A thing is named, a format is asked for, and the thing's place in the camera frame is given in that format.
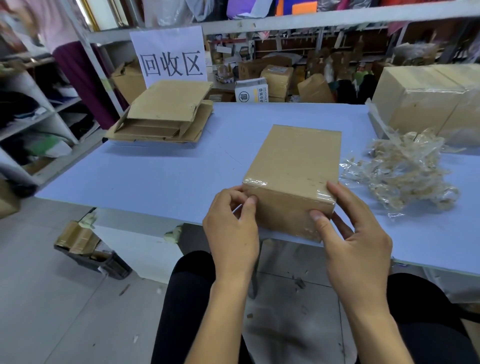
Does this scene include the flattened cardboard box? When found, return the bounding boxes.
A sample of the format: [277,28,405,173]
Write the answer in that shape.
[114,79,214,138]
[105,100,214,143]

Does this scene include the black bin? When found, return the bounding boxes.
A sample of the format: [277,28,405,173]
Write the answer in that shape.
[54,244,133,281]

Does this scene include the taped brown cardboard box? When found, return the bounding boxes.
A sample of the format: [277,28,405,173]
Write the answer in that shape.
[242,124,343,243]

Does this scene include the person's right leg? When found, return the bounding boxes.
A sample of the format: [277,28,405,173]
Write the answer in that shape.
[355,273,480,364]

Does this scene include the white shelving unit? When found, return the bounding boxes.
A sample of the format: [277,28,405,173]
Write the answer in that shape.
[0,52,126,188]

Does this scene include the person's left leg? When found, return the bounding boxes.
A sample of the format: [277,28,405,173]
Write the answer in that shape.
[151,250,256,364]

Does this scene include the maroon cloth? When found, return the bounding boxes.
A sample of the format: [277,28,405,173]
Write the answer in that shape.
[52,40,130,130]

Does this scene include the white paper sign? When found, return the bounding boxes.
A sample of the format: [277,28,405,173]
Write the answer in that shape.
[129,25,208,89]

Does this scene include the person's left hand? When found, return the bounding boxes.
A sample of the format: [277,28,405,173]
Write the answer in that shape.
[202,185,260,283]

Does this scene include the large wrapped cardboard box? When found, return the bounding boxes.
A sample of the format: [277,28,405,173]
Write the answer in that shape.
[431,63,480,148]
[371,64,469,136]

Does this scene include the taped cardboard scraps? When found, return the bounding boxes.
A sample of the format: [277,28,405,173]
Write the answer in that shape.
[55,220,101,256]

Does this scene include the person's right forearm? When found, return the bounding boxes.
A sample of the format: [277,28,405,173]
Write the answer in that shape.
[339,296,415,364]

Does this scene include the person's leg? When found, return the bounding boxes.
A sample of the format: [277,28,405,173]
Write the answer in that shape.
[355,273,480,364]
[151,250,256,364]

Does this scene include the pile of clear tape scraps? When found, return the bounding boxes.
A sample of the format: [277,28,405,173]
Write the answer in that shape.
[339,127,466,223]

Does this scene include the person's left forearm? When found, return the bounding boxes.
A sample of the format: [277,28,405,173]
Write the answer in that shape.
[186,275,253,364]

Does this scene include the person's right hand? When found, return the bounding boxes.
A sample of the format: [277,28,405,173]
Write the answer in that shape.
[309,181,393,309]

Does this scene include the white and blue carton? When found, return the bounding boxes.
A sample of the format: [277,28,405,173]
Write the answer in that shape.
[235,77,269,103]

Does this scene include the pink cloth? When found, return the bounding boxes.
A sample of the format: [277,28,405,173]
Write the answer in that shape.
[20,0,85,53]

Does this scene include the masking tape scrap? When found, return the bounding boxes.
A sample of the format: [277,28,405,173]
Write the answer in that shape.
[78,211,98,230]
[164,224,184,245]

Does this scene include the green packet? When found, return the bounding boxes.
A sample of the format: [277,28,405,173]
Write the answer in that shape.
[28,134,73,159]

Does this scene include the white metal rack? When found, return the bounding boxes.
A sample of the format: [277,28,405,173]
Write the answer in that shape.
[60,0,480,119]

